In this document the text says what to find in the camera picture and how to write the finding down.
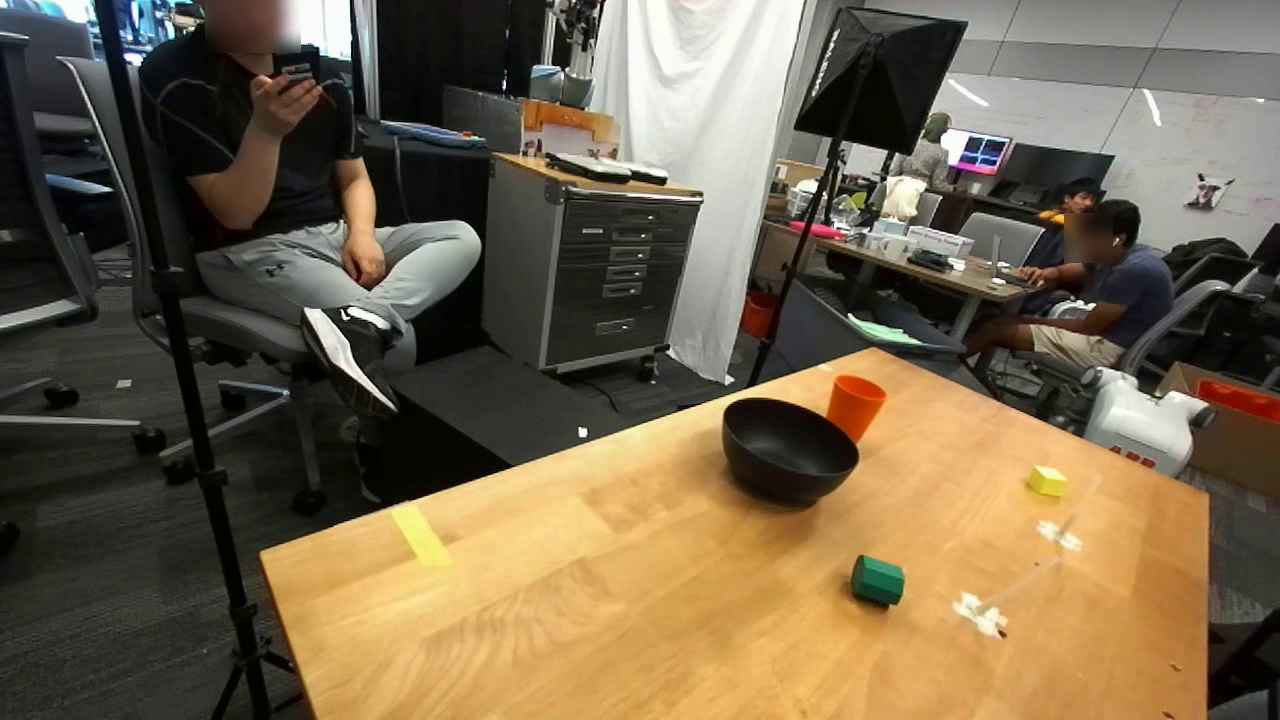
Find yellow tape strip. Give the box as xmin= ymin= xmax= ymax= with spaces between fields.
xmin=389 ymin=506 xmax=456 ymax=574

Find dark office chair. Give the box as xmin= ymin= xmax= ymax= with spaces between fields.
xmin=0 ymin=27 xmax=170 ymax=458

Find person in yellow shirt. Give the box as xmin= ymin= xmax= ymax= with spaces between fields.
xmin=1033 ymin=176 xmax=1107 ymax=274

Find grey swivel office chair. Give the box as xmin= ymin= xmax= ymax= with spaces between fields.
xmin=55 ymin=53 xmax=335 ymax=526

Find seated man blue shirt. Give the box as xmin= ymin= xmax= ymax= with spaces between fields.
xmin=965 ymin=196 xmax=1178 ymax=375

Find yellow block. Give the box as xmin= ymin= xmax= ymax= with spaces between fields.
xmin=1024 ymin=461 xmax=1070 ymax=506

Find cardboard box red contents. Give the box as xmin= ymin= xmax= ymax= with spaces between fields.
xmin=1157 ymin=355 xmax=1280 ymax=506

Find orange white cardboard box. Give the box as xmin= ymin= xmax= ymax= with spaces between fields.
xmin=516 ymin=97 xmax=624 ymax=165

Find white curtain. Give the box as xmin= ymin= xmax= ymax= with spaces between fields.
xmin=587 ymin=0 xmax=811 ymax=390

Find cluttered wooden desk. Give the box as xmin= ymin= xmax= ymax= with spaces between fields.
xmin=762 ymin=216 xmax=1057 ymax=346

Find black stand pole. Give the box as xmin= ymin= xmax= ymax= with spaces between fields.
xmin=89 ymin=0 xmax=302 ymax=720

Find blue flat pad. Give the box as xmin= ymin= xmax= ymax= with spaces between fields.
xmin=377 ymin=116 xmax=495 ymax=155

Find green octagonal block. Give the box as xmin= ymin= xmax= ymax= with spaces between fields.
xmin=847 ymin=552 xmax=908 ymax=613

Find black monitor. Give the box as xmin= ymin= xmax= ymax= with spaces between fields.
xmin=992 ymin=142 xmax=1114 ymax=213

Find orange plastic cup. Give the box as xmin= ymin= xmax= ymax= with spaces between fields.
xmin=824 ymin=371 xmax=893 ymax=444

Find black light stand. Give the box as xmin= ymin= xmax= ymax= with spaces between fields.
xmin=744 ymin=133 xmax=856 ymax=392

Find white rounded plastic casing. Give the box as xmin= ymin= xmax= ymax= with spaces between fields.
xmin=1078 ymin=364 xmax=1214 ymax=481

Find black smartphone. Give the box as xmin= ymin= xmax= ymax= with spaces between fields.
xmin=272 ymin=44 xmax=325 ymax=83

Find grey drawer cabinet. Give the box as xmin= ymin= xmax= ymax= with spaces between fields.
xmin=480 ymin=154 xmax=706 ymax=379

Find seated man black shirt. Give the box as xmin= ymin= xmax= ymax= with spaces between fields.
xmin=137 ymin=0 xmax=484 ymax=417

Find flat grey keyboard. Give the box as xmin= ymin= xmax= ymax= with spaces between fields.
xmin=541 ymin=147 xmax=677 ymax=187

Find black bowl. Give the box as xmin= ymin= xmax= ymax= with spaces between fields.
xmin=719 ymin=397 xmax=864 ymax=511

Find black softbox light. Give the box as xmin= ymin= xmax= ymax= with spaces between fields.
xmin=792 ymin=5 xmax=971 ymax=155

